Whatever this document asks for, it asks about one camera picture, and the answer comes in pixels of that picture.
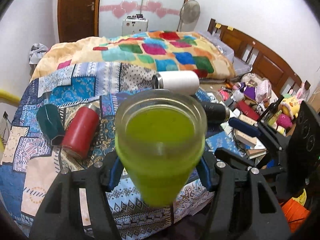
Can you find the green tumbler cup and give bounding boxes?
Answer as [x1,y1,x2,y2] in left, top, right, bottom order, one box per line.
[114,89,207,207]

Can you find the black thermos cup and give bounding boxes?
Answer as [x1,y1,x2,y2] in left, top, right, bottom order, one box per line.
[200,101,230,125]

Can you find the white steel-rimmed cup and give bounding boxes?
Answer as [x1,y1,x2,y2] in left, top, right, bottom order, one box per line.
[151,70,200,95]

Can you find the red cylindrical cup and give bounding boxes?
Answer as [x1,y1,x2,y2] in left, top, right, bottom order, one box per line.
[62,103,100,160]

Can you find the dark green faceted cup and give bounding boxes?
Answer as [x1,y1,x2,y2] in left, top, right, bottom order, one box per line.
[36,104,65,146]

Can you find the stack of books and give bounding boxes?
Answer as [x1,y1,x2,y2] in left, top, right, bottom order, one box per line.
[233,128,266,163]

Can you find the orange object at floor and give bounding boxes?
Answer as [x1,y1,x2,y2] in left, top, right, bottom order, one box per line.
[280,198,310,233]

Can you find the yellow plush toy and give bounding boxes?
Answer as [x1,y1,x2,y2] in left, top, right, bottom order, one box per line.
[280,88,304,120]

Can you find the blue patchwork patterned cloth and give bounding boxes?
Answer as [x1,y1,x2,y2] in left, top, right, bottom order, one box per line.
[0,61,246,240]

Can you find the grey pillow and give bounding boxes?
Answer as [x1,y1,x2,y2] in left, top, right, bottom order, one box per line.
[199,31,252,77]

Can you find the wooden bed headboard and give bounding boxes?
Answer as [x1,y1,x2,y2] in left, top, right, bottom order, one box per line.
[207,18,303,96]

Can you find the colourful patch fleece blanket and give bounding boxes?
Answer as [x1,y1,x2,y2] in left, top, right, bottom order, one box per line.
[31,31,236,80]

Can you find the standing electric fan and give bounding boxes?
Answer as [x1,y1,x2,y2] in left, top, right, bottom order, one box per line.
[177,0,201,31]

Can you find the yellow foam tube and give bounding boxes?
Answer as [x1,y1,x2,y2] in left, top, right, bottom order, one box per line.
[0,88,21,156]

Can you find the sliding wardrobe with hearts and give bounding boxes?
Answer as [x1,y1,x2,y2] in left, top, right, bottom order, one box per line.
[96,0,187,37]

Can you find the white appliance box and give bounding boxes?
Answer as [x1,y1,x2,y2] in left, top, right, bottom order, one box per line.
[121,14,149,36]

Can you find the grey clothes pile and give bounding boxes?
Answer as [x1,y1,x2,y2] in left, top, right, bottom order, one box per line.
[29,43,49,64]

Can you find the brown wooden door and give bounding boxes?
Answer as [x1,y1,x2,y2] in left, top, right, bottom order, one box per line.
[57,0,98,42]

